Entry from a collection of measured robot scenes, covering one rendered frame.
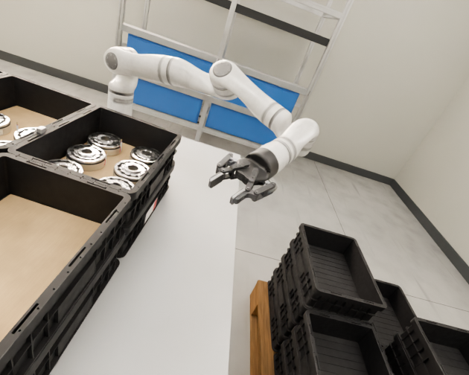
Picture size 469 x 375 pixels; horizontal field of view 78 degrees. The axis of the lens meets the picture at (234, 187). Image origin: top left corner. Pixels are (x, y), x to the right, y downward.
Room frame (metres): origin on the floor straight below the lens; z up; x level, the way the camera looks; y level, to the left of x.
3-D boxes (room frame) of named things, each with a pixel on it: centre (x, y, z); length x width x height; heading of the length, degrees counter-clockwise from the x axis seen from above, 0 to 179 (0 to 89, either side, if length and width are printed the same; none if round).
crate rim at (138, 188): (0.70, 0.37, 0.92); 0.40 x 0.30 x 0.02; 4
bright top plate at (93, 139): (0.81, 0.45, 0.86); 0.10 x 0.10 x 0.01
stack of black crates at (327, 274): (1.01, -0.53, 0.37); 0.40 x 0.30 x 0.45; 9
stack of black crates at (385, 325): (1.07, -0.93, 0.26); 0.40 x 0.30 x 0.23; 9
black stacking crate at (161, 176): (0.70, 0.37, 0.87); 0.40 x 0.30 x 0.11; 4
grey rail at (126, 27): (2.62, 0.52, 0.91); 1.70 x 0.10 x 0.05; 99
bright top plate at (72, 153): (0.70, 0.44, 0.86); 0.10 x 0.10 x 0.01
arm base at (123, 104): (1.05, 0.53, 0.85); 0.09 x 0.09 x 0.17; 1
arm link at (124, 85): (1.05, 0.54, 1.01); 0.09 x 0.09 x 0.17; 77
